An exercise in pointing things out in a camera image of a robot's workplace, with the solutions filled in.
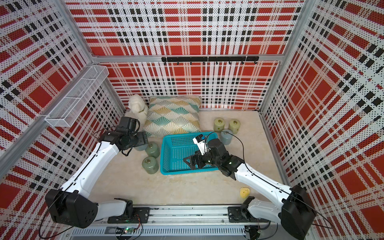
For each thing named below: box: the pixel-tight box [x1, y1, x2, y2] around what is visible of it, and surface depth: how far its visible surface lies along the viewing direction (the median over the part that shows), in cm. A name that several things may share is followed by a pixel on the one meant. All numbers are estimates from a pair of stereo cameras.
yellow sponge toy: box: [239, 187, 250, 199], surface depth 81 cm
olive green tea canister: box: [142, 156, 159, 175], surface depth 86 cm
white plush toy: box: [128, 94, 149, 127], surface depth 102 cm
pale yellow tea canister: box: [228, 118, 241, 135], surface depth 104 cm
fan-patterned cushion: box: [143, 95, 202, 138], surface depth 98 cm
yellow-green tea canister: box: [213, 117, 225, 132], surface depth 105 cm
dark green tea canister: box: [145, 141, 160, 159], surface depth 91 cm
